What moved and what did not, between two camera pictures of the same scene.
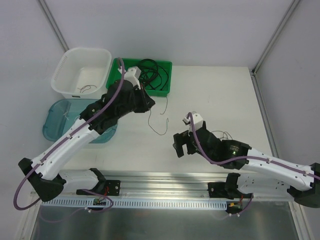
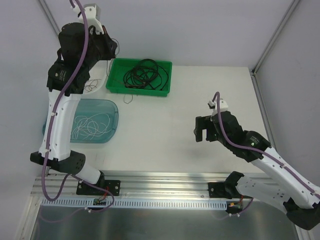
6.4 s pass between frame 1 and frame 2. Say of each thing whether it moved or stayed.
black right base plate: stayed
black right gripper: moved
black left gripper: moved
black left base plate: stayed
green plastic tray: stayed
